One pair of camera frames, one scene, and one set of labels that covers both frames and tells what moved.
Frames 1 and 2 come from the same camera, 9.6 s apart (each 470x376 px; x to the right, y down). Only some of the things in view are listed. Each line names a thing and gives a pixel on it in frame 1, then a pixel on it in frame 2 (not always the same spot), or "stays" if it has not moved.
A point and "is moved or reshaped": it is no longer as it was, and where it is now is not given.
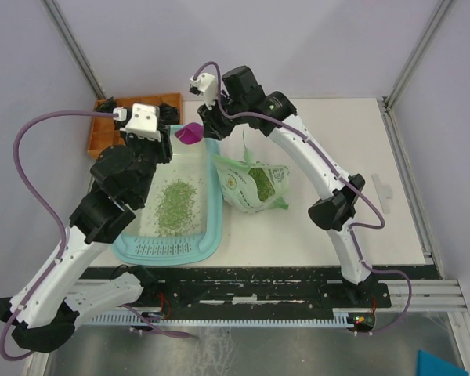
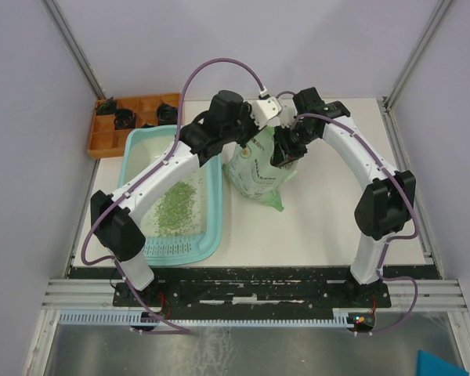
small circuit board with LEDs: x=363 y=322 stays
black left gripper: x=164 y=146 -> x=246 y=111
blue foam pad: x=428 y=364 stays
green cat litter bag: x=250 y=186 is moved or reshaped
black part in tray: x=107 y=106 stays
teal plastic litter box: x=181 y=221 stays
